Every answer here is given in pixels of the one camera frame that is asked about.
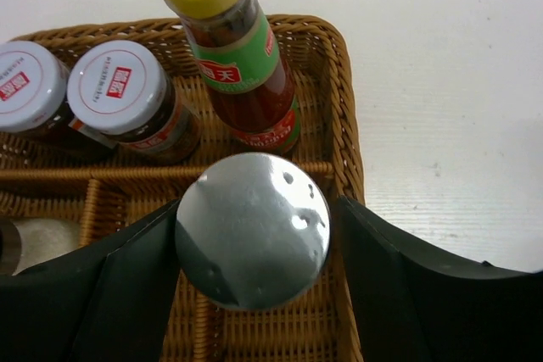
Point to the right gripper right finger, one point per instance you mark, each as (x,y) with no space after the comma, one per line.
(413,301)

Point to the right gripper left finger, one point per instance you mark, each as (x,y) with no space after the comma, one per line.
(108,301)

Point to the black-cap white powder grinder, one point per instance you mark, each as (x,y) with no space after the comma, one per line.
(26,242)

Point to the silver-cap blue-label tall jar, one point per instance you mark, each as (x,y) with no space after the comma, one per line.
(253,232)

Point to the white-lid brown sauce jar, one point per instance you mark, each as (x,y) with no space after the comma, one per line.
(120,89)

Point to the white-lid dark sauce jar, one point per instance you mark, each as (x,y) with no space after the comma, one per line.
(34,103)

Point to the red chili sauce bottle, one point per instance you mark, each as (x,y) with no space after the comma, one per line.
(249,83)

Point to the brown wicker divided basket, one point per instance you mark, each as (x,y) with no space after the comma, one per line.
(104,197)

